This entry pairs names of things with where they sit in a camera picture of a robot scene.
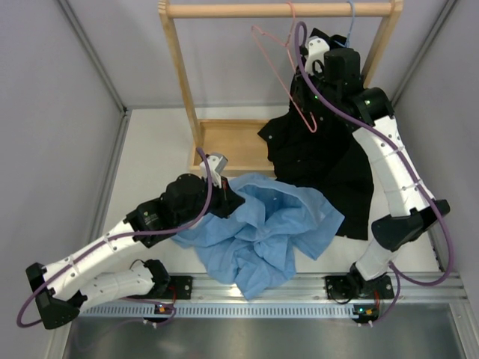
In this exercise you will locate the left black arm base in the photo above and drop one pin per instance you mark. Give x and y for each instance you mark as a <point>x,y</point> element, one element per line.
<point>180,287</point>

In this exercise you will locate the aluminium frame rail left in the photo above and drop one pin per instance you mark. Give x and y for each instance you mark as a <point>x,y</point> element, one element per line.
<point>121,127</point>

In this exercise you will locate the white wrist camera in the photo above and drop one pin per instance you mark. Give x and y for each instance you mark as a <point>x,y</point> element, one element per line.
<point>212,167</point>
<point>317,47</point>

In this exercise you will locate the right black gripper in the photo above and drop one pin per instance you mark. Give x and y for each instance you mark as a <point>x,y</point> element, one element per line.
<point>300,96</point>

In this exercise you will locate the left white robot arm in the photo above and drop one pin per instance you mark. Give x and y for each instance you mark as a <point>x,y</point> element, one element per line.
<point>63,290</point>

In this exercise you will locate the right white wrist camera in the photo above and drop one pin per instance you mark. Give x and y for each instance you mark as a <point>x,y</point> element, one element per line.
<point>317,47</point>

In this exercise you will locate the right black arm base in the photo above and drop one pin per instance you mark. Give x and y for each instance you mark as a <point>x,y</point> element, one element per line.
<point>339,289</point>

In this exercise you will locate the light blue shirt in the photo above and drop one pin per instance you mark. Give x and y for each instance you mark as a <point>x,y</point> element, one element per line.
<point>260,237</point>

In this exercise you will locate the grey slotted cable duct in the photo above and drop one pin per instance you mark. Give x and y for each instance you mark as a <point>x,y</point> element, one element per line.
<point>121,309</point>

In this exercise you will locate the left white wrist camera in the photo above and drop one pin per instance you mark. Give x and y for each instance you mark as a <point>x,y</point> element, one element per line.
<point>212,167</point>

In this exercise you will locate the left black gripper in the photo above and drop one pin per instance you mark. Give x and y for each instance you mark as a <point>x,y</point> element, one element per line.
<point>229,200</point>

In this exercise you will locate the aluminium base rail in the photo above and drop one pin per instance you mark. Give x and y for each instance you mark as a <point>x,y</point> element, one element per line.
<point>309,287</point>

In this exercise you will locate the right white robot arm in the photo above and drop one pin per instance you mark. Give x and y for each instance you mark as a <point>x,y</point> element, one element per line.
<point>332,78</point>

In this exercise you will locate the black shirt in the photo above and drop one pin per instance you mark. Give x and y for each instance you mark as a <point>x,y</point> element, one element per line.
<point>329,160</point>

